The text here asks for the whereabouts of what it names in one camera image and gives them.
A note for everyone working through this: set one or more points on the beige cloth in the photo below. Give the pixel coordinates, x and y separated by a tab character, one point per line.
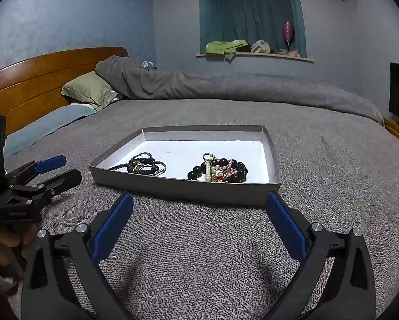
261	46

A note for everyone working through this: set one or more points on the grey cardboard box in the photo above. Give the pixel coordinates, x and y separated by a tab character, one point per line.
186	191

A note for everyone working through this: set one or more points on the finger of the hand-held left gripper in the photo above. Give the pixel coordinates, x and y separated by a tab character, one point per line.
51	164
66	178

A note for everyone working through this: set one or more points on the small pale cloth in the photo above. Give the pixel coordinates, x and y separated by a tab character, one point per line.
148	65

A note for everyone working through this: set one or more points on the wooden window sill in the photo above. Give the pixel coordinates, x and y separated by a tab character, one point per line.
269	55

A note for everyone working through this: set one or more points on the pink cloth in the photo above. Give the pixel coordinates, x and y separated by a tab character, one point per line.
289	52

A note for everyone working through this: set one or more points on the wooden headboard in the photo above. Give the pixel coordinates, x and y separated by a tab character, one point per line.
36	80

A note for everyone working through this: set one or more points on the green cloth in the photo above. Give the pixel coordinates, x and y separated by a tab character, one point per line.
222	46

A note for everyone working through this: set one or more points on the light blue pillow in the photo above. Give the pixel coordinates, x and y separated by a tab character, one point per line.
46	123

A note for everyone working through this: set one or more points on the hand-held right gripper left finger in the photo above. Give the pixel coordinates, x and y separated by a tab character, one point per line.
114	230

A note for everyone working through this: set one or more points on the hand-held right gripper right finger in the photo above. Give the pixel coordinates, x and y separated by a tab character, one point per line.
286	230

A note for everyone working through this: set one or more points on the grey blanket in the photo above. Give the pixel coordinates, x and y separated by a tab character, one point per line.
236	86

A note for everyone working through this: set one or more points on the grey bed cover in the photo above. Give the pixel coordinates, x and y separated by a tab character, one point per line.
202	256

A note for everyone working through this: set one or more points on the person's left hand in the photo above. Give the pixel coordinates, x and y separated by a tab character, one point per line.
2	240

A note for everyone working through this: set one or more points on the green pillow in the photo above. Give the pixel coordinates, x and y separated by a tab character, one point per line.
86	90

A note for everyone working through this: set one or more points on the teal curtain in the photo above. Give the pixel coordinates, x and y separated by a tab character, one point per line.
246	13

